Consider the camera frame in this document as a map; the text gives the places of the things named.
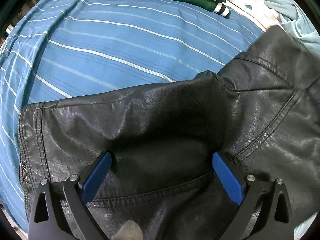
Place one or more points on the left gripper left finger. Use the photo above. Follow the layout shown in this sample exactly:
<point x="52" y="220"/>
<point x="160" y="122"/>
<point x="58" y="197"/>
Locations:
<point x="47" y="220"/>

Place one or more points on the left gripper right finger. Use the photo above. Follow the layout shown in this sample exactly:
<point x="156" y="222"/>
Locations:
<point x="264" y="209"/>

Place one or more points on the black leather jacket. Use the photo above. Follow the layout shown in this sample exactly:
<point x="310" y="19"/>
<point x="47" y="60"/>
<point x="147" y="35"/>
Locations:
<point x="261" y="111"/>

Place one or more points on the light teal cloth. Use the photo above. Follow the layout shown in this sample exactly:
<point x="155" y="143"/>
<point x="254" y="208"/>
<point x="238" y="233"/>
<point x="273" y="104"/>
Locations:
<point x="296" y="23"/>

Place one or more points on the blue striped bed cover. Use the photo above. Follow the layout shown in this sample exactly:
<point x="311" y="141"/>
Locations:
<point x="64" y="48"/>

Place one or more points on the patterned white bed sheet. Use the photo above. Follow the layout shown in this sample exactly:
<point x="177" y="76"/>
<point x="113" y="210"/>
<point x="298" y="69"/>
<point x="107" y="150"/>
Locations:
<point x="256" y="11"/>

